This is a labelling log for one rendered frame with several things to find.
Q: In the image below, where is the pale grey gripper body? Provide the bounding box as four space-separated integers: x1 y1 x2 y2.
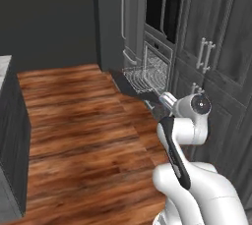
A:
158 91 178 109

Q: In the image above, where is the dark grey low cupboard door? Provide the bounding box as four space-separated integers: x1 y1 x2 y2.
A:
169 56 211 158
191 77 252 207

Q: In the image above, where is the dark oven door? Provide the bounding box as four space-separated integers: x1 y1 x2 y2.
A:
108 68 172 121

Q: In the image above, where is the black built-in microwave oven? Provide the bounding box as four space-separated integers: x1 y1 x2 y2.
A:
143 0 184 46

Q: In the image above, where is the dark grey tall cupboard door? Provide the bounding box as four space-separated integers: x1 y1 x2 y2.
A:
177 0 231 74
212 0 252 109

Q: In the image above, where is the grey fridge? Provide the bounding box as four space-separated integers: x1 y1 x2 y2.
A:
95 0 148 73

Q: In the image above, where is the dark counter with marble top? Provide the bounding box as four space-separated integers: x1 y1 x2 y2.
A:
0 54 32 224

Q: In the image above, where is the silver oven door handle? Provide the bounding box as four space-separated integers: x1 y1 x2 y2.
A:
145 98 157 112

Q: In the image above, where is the wire oven rack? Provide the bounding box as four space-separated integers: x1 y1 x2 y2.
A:
121 64 169 95

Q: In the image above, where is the short silver fridge handle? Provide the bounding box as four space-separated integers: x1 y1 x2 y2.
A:
122 48 139 67

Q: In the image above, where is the silver microwave door handle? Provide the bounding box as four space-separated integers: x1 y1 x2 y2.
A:
158 0 173 35

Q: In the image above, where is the long silver fridge handle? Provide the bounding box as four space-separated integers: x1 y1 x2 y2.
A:
120 0 128 41

